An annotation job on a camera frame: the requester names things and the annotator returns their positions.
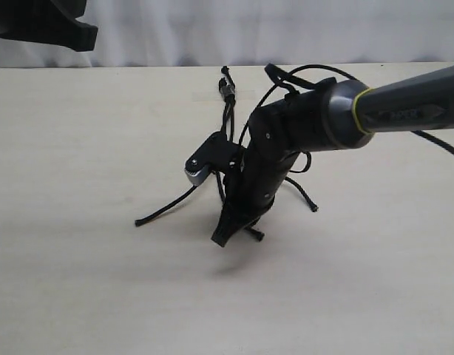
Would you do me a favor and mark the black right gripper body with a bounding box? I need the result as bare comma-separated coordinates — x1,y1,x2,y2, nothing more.
226,143,299,213

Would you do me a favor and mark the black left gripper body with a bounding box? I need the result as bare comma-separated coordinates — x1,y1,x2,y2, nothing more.
0,0,87,43

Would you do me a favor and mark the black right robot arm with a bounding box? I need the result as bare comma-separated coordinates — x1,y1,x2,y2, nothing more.
212,64,454,246

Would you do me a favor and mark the white curtain backdrop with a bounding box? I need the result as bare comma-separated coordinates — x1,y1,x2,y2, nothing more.
0,1,454,68

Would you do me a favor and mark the clear adhesive tape strip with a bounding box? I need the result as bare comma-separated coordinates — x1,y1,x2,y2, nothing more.
192,89,257,102

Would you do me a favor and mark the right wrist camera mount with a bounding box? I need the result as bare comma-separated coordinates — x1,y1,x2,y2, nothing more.
184,131,245,186

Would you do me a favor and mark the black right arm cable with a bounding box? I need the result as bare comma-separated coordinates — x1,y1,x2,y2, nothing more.
237,63,454,175

